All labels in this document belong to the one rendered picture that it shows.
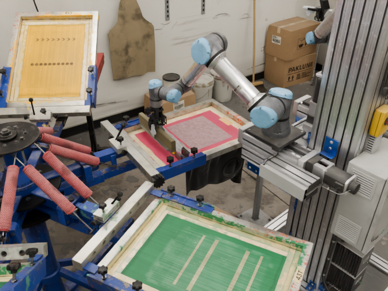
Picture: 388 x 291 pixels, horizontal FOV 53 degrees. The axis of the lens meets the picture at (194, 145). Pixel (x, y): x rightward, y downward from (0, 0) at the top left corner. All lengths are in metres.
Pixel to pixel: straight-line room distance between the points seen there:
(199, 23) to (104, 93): 1.39
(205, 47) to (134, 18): 2.51
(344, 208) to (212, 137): 0.93
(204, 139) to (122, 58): 2.06
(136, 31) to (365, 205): 3.06
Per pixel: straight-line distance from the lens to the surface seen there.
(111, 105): 4.58
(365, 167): 1.98
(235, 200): 3.51
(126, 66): 4.41
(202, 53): 1.87
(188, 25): 4.75
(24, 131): 2.07
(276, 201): 3.56
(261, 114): 1.82
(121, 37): 4.29
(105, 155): 2.27
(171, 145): 2.24
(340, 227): 2.21
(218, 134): 2.57
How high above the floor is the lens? 2.31
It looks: 33 degrees down
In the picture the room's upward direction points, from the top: straight up
